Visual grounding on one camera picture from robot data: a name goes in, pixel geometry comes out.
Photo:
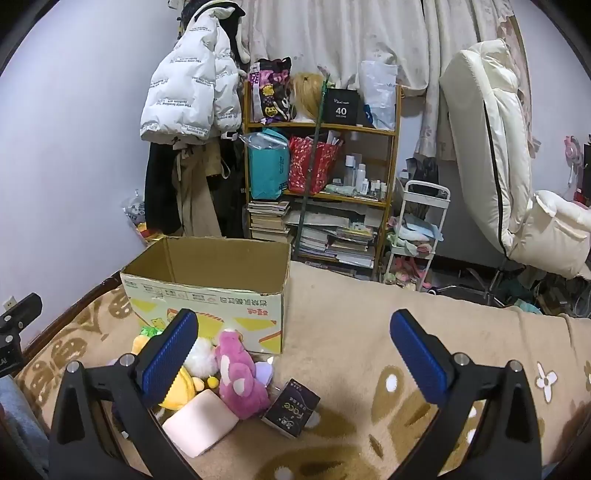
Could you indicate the green stick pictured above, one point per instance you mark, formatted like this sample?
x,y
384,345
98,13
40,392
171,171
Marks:
x,y
314,152

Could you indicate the person's grey clothing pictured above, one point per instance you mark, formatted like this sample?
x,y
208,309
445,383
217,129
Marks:
x,y
18,424

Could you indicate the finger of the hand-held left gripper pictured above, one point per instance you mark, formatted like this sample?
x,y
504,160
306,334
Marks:
x,y
23,314

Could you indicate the teal bag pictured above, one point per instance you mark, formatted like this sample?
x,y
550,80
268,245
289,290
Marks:
x,y
268,170

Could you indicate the pink fan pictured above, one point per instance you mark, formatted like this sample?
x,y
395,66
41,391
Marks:
x,y
572,150

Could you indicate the white puffer jacket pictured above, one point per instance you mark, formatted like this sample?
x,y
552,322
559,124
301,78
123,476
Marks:
x,y
184,83

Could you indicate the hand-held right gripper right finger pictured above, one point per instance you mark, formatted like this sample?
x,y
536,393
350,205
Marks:
x,y
418,362

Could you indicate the row of cosmetic bottles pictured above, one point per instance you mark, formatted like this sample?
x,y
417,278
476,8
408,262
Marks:
x,y
364,182

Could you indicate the beige coat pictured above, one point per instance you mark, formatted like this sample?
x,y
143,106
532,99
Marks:
x,y
198,194

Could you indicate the yellow plush toy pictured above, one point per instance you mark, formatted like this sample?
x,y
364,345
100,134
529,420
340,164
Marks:
x,y
182,392

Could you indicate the patterned cartoon bag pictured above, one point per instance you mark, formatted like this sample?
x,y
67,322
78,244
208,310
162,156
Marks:
x,y
272,92

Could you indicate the white trolley cart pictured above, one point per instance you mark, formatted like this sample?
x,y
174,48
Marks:
x,y
441,217

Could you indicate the wall outlet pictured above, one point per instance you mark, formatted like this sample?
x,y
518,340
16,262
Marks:
x,y
9,303

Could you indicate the stack of old books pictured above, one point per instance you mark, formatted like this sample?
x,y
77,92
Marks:
x,y
268,221

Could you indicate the red gift bag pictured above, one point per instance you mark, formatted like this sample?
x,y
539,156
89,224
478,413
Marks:
x,y
314,161

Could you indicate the dark bag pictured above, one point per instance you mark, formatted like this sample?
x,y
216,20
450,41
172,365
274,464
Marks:
x,y
422,170

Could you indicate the plastic bag of toys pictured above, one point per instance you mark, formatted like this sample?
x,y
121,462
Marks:
x,y
136,214

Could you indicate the black fuzzy hat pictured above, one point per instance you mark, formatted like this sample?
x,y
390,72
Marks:
x,y
235,27

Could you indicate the pink plush bear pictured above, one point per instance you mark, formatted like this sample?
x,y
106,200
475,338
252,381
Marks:
x,y
240,383

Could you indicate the black tissue packet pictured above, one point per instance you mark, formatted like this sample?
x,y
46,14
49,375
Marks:
x,y
291,408

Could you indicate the pile of books and magazines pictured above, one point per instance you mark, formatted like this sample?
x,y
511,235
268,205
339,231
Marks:
x,y
337,240

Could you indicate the wooden shelf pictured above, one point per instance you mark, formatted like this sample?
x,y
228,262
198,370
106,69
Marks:
x,y
323,127

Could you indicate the white fluffy plush toy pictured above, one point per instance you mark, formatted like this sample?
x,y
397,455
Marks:
x,y
203,357

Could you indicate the blonde wig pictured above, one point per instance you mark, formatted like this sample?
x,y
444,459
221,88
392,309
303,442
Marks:
x,y
307,92

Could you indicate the black coat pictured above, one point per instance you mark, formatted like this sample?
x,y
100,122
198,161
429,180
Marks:
x,y
159,184

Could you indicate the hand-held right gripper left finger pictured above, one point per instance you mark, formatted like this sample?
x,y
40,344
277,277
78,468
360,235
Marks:
x,y
168,357

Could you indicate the white plastic bag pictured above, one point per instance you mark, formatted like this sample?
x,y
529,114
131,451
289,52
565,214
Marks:
x,y
378,87

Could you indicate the white folded mattress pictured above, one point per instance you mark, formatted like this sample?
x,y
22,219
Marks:
x,y
503,138

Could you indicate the black cardboard box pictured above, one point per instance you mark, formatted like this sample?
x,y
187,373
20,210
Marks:
x,y
341,108

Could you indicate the printed cardboard box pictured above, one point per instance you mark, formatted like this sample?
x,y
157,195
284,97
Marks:
x,y
207,258

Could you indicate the teal cloth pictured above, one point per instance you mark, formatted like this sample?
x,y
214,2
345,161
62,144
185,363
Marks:
x,y
526,305

